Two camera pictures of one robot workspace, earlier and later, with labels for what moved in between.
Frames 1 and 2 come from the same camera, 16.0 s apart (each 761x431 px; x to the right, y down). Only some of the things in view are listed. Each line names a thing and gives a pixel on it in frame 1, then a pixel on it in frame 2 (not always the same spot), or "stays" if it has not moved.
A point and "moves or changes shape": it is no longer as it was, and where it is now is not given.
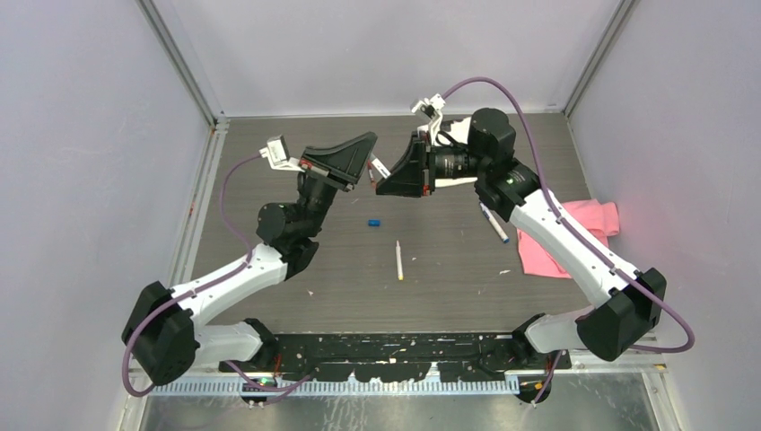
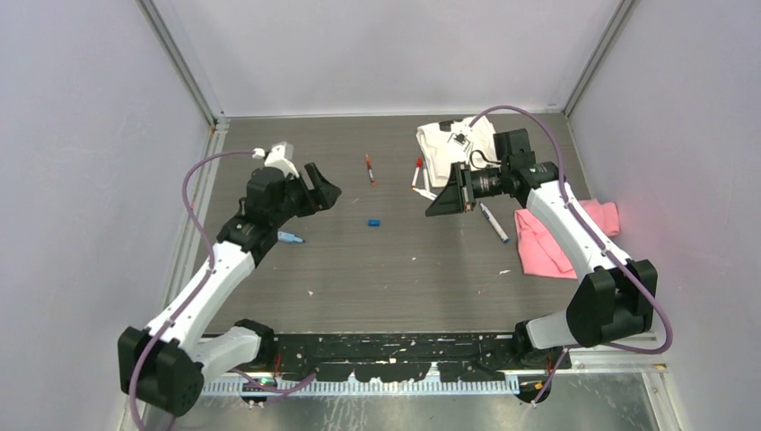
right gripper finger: [415, 157] → [453, 190]
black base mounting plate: [407, 357] stays
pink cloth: [601, 219] stays
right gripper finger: [406, 179] → [449, 201]
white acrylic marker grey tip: [381, 168] moves or changes shape
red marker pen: [372, 180] stays
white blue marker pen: [494, 223] stays
